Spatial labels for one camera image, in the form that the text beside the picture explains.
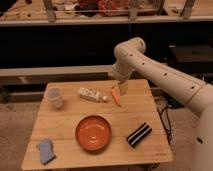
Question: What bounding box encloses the orange ceramic bowl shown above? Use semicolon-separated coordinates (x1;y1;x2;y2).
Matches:
75;115;111;152

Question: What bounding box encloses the orange carrot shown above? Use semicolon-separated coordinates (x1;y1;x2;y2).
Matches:
111;87;121;107

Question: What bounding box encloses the white plastic bottle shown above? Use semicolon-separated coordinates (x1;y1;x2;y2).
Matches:
78;87;108;102

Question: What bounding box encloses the black cable on floor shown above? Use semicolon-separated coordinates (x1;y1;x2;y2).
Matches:
157;99;174;144

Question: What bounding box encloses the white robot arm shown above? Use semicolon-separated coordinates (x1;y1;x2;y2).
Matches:
110;37;213;171

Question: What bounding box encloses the blue sponge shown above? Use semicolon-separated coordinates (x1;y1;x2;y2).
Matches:
36;139;56;165

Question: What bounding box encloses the black box on shelf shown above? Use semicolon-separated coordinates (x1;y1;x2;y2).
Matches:
167;45;213;73

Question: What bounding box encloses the white plastic cup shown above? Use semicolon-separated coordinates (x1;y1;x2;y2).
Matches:
45;87;63;109

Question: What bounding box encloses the black white striped block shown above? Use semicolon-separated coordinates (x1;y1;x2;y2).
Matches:
126;123;152;148

